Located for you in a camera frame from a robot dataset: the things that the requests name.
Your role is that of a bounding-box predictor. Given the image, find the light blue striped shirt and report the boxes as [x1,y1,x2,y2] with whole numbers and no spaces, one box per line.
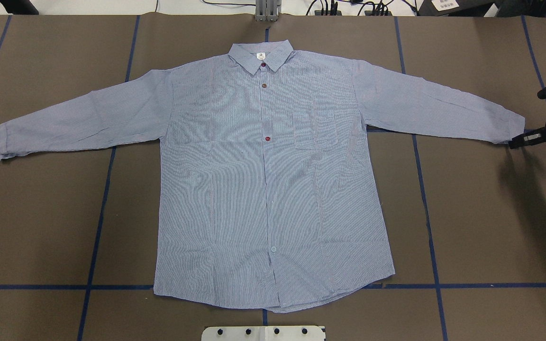
[0,41,525,313]

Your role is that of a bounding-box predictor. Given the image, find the grey aluminium frame post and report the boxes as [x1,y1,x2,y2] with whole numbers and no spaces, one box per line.
[255,0,282,22]

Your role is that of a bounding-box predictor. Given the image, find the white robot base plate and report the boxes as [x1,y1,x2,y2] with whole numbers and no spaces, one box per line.
[201,325,327,341]

